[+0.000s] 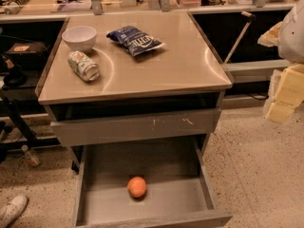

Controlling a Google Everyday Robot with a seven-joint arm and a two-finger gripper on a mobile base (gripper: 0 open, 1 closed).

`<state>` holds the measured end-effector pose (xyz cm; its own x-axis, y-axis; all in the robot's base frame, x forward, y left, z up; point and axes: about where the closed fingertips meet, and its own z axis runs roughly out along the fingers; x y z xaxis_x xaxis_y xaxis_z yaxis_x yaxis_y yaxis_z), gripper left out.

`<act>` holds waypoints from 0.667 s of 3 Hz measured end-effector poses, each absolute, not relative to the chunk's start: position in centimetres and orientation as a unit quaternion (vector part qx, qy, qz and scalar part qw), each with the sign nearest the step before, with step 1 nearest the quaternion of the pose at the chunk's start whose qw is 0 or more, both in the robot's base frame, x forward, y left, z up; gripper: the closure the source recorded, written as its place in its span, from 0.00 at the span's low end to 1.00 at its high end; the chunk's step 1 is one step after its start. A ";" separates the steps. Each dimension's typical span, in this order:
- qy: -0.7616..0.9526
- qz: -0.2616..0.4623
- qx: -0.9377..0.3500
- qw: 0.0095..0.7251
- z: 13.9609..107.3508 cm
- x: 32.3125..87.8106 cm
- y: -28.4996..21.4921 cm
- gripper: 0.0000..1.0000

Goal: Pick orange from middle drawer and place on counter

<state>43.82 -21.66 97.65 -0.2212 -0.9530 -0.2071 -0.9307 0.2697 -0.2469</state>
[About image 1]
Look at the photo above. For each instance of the plastic bottle on floor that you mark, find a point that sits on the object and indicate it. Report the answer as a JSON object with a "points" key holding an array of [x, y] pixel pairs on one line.
{"points": [[30, 156]]}

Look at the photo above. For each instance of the white shoe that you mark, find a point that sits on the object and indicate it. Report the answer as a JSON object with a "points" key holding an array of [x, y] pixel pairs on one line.
{"points": [[13, 210]]}

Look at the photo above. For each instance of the open middle drawer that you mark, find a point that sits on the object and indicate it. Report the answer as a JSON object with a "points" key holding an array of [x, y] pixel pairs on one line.
{"points": [[146, 184]]}

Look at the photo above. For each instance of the green white soda can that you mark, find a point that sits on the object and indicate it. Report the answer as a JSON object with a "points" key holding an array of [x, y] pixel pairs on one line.
{"points": [[83, 66]]}

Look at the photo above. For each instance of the closed top drawer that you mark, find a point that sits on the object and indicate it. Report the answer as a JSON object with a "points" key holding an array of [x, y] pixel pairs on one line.
{"points": [[136, 127]]}

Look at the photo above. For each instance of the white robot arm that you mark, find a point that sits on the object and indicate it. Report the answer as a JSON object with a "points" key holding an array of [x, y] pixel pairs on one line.
{"points": [[288, 35]]}

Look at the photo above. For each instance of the grey drawer cabinet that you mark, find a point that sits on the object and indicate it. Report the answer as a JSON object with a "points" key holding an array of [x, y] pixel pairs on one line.
{"points": [[182, 75]]}

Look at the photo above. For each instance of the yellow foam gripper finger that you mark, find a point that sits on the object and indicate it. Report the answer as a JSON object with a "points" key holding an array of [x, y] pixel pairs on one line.
{"points": [[285, 94]]}

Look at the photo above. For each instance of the orange fruit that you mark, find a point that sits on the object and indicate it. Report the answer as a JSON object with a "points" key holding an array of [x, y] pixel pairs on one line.
{"points": [[136, 187]]}

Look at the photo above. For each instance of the black bag on shelf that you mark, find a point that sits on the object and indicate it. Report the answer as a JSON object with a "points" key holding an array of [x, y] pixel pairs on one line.
{"points": [[29, 56]]}

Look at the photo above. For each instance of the white bowl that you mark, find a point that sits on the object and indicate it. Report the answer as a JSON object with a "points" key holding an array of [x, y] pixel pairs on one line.
{"points": [[80, 38]]}

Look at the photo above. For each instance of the blue chip bag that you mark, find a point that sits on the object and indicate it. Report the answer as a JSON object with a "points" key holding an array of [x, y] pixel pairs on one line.
{"points": [[134, 40]]}

